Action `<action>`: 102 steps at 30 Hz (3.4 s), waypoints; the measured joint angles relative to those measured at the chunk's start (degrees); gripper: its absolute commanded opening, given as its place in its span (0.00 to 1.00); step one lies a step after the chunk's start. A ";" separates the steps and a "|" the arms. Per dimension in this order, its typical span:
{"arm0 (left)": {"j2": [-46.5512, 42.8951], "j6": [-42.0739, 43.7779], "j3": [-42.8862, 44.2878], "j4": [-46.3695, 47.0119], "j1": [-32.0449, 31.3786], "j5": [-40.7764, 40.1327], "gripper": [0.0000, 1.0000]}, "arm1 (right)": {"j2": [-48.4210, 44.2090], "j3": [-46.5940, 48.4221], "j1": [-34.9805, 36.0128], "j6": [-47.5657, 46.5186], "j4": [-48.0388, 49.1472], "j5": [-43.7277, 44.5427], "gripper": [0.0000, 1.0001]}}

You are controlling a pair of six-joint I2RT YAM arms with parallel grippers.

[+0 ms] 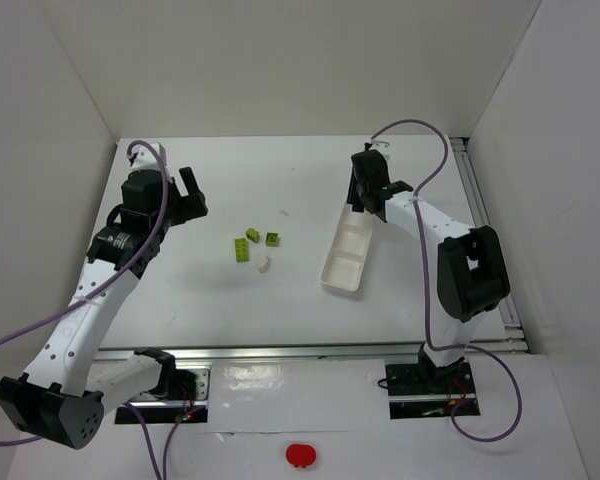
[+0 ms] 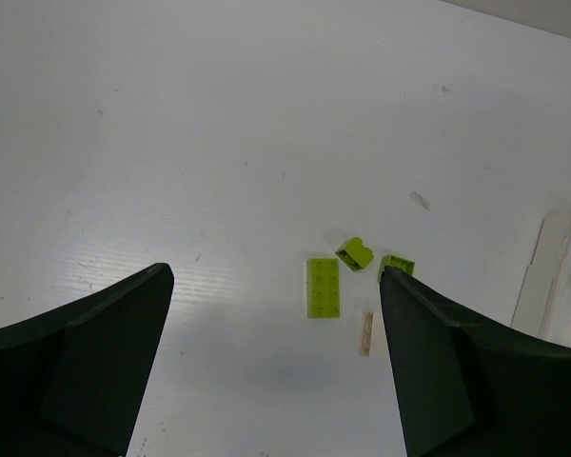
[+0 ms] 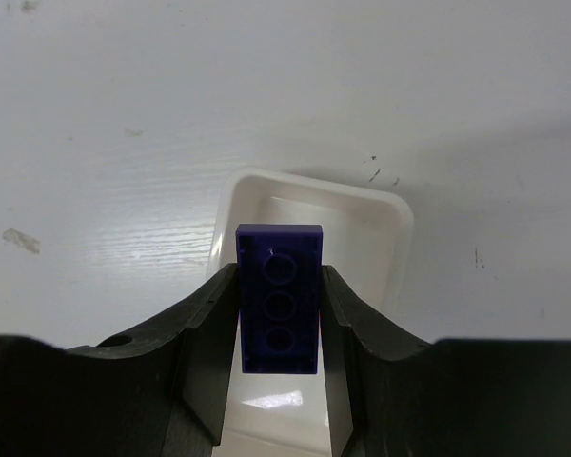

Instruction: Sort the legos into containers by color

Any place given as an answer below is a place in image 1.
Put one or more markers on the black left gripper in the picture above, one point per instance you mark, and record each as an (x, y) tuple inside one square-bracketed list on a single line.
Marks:
[(191, 204)]

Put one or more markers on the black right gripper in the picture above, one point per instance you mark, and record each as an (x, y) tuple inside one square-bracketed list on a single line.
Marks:
[(362, 187)]

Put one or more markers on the green square lego brick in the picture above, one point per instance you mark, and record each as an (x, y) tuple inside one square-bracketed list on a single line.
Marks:
[(272, 239)]

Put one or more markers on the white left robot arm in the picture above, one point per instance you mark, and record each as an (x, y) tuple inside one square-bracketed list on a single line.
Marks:
[(56, 398)]

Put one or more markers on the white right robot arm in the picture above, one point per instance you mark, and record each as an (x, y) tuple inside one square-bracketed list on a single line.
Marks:
[(465, 275)]

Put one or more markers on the large green lego brick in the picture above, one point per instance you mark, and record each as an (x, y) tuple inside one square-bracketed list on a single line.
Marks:
[(241, 250)]

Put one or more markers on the small green lego brick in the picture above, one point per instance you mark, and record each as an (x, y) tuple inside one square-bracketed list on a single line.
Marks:
[(253, 235)]

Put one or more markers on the white divided plastic tray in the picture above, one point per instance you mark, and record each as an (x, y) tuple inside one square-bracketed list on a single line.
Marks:
[(344, 265)]

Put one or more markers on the white lego piece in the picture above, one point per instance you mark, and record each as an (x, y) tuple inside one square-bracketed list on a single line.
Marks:
[(263, 263)]

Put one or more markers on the red round button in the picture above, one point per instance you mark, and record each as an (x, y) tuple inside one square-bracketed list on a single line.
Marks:
[(301, 455)]

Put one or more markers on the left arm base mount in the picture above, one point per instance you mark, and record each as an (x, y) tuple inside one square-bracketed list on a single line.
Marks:
[(184, 399)]

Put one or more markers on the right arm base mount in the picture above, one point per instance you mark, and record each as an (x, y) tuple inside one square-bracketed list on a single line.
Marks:
[(410, 397)]

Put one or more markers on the aluminium front rail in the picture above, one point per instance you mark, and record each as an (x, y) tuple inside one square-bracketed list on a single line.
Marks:
[(280, 351)]

